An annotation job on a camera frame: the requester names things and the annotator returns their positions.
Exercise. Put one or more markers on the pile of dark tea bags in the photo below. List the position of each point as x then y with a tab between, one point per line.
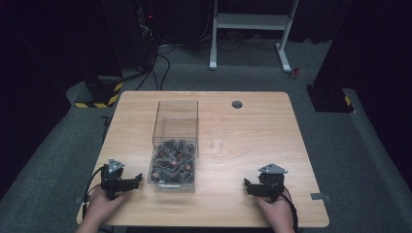
175	160

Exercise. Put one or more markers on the person's left hand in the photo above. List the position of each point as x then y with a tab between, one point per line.
103	204

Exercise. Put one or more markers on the yellow black striped stand base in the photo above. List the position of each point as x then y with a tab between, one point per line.
103	93

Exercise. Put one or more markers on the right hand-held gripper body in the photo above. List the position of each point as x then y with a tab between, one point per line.
271	183

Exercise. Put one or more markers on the person's right hand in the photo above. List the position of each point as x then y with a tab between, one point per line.
275	210

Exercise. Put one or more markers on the clear plastic box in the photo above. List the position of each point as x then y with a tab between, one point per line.
175	142

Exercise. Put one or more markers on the clear plastic cup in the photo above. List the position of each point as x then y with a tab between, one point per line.
217	139

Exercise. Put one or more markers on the white metal desk frame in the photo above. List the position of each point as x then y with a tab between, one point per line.
249	22

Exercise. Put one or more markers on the small red object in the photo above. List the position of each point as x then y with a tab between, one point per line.
294	73

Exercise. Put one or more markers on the dark computer rack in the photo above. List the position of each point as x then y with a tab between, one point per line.
146	29

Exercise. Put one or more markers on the grey table grommet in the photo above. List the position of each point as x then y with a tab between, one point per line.
237	104

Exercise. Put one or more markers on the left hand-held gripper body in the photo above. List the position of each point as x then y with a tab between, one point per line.
111	181

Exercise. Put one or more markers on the grey tape piece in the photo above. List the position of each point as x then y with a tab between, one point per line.
320	196
78	200

